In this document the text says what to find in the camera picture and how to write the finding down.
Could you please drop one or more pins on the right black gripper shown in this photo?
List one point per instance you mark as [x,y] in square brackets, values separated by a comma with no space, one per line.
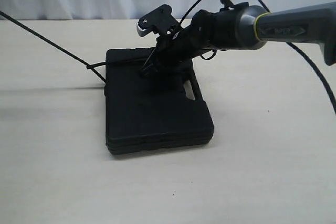
[170,53]

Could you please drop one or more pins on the black plastic carrying case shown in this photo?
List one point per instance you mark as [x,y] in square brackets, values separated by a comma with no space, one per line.
[144,114]

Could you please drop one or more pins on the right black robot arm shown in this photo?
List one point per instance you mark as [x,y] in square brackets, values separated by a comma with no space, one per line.
[241,27]

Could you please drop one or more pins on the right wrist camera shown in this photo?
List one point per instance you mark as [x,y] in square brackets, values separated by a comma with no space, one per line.
[159,21]

